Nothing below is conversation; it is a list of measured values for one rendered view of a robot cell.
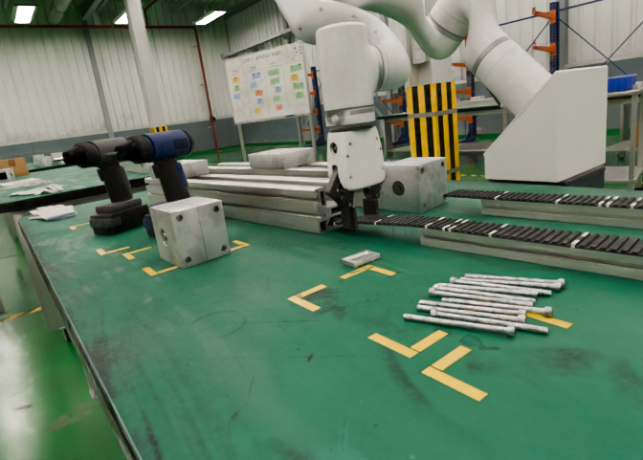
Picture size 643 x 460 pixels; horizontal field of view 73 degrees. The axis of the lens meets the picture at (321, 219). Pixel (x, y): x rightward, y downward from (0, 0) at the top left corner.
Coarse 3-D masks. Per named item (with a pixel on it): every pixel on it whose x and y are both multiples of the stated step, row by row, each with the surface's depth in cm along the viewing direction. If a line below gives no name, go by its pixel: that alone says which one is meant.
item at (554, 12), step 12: (600, 0) 654; (540, 12) 677; (552, 12) 704; (504, 24) 774; (552, 24) 709; (552, 36) 714; (528, 48) 752; (540, 48) 689; (552, 48) 712; (552, 60) 723; (468, 72) 848; (552, 72) 727; (624, 72) 654; (468, 84) 854; (468, 96) 859; (468, 120) 873; (468, 132) 870
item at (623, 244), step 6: (618, 240) 51; (624, 240) 50; (630, 240) 50; (636, 240) 49; (612, 246) 49; (618, 246) 48; (624, 246) 49; (630, 246) 48; (612, 252) 48; (618, 252) 47; (624, 252) 47
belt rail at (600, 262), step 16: (432, 240) 66; (448, 240) 65; (464, 240) 63; (480, 240) 60; (496, 240) 58; (512, 240) 57; (496, 256) 59; (512, 256) 57; (528, 256) 56; (544, 256) 54; (560, 256) 53; (576, 256) 52; (592, 256) 50; (608, 256) 49; (624, 256) 48; (640, 256) 47; (592, 272) 50; (608, 272) 49; (624, 272) 48; (640, 272) 47
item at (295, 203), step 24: (192, 192) 114; (216, 192) 105; (240, 192) 99; (264, 192) 90; (288, 192) 84; (312, 192) 79; (240, 216) 100; (264, 216) 92; (288, 216) 86; (312, 216) 82; (336, 216) 88
